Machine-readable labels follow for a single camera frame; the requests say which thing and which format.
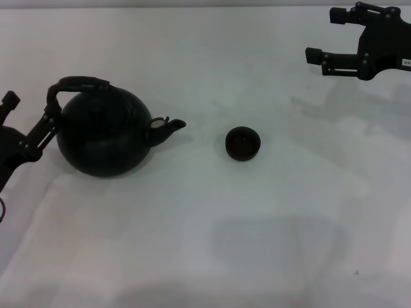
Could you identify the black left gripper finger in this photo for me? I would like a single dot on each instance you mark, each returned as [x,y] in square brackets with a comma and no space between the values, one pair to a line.
[9,101]
[41,131]

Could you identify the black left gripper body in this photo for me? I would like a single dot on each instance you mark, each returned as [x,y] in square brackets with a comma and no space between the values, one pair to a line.
[9,150]

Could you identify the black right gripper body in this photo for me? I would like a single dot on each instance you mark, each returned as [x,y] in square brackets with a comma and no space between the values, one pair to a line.
[385,45]

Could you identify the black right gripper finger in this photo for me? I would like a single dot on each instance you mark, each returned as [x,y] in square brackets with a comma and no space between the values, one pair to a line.
[340,61]
[363,14]

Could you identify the black round teapot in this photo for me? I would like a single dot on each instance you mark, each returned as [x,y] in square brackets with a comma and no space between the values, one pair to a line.
[102,144]

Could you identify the small dark teacup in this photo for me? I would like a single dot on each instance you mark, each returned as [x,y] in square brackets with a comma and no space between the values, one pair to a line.
[242,144]

